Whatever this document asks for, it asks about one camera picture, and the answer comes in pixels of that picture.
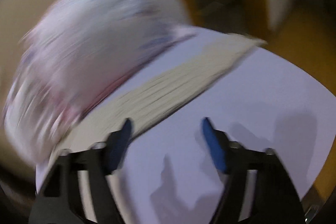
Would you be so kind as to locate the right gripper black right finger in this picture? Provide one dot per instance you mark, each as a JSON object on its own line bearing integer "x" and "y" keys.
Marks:
{"x": 218, "y": 145}

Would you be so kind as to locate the cream cable-knit sweater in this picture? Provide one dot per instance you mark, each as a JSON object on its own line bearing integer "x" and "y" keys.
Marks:
{"x": 155, "y": 100}

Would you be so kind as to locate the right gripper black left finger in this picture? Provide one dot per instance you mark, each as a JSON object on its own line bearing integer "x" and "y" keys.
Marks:
{"x": 117, "y": 144}

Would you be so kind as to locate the white bed sheet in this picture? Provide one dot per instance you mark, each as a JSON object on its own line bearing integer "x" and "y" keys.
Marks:
{"x": 265, "y": 101}

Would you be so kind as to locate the pink floral pillow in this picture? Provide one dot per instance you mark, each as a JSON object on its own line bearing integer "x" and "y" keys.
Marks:
{"x": 76, "y": 55}

